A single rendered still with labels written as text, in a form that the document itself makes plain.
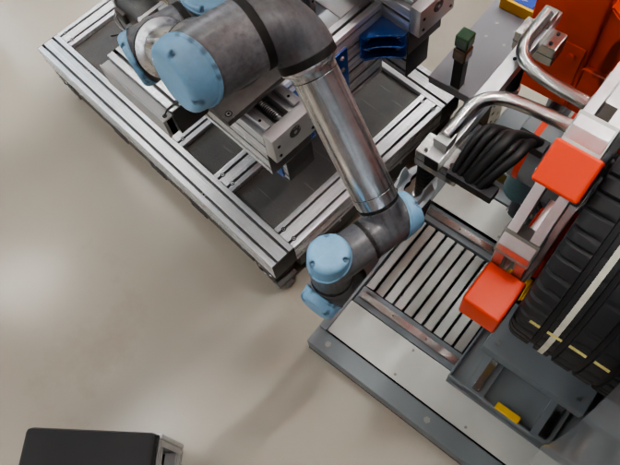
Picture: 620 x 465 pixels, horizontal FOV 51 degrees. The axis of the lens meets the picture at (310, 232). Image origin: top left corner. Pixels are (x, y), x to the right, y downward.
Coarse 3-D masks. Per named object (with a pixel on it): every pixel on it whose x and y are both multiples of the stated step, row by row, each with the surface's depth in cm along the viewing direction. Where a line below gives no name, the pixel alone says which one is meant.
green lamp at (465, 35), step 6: (462, 30) 166; (468, 30) 166; (456, 36) 166; (462, 36) 165; (468, 36) 165; (474, 36) 166; (456, 42) 167; (462, 42) 166; (468, 42) 165; (462, 48) 167; (468, 48) 167
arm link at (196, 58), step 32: (128, 32) 126; (160, 32) 112; (192, 32) 88; (224, 32) 88; (256, 32) 89; (160, 64) 92; (192, 64) 87; (224, 64) 89; (256, 64) 91; (192, 96) 90; (224, 96) 93
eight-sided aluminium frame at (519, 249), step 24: (600, 96) 100; (576, 120) 98; (600, 120) 98; (576, 144) 98; (600, 144) 97; (528, 216) 106; (552, 216) 103; (504, 240) 107; (528, 240) 105; (552, 240) 144; (504, 264) 121; (528, 264) 107
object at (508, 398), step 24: (480, 336) 184; (480, 360) 181; (456, 384) 180; (480, 384) 175; (504, 384) 177; (528, 384) 177; (504, 408) 172; (528, 408) 174; (552, 408) 172; (528, 432) 170; (552, 432) 169
